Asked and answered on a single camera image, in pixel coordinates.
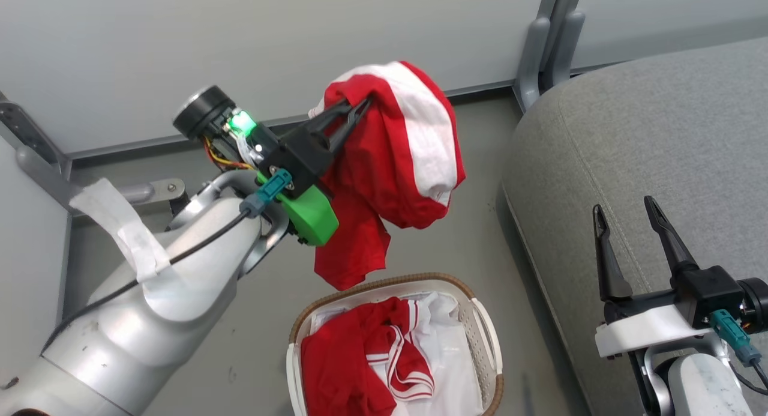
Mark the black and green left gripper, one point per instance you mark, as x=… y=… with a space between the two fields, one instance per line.
x=300 y=158

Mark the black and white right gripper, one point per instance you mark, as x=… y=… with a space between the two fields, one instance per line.
x=708 y=296

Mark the red garment with white band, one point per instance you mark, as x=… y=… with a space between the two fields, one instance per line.
x=396 y=182

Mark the red jersey with striped trim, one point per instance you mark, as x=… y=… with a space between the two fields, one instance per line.
x=336 y=368

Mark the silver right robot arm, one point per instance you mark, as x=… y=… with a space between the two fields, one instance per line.
x=702 y=386

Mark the white basket with brown rim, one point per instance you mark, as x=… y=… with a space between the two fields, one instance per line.
x=489 y=344

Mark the white plastic basket liner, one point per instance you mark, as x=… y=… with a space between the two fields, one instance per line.
x=450 y=356

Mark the grey fabric sofa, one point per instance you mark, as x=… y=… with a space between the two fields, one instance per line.
x=660 y=134

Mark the black caster wheel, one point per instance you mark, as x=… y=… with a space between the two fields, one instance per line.
x=178 y=204

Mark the grey tubular partition foot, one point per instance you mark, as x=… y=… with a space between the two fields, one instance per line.
x=144 y=192

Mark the white tape strip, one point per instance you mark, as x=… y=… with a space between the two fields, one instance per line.
x=129 y=230

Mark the grey metal hinge plate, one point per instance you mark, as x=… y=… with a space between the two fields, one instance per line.
x=24 y=128

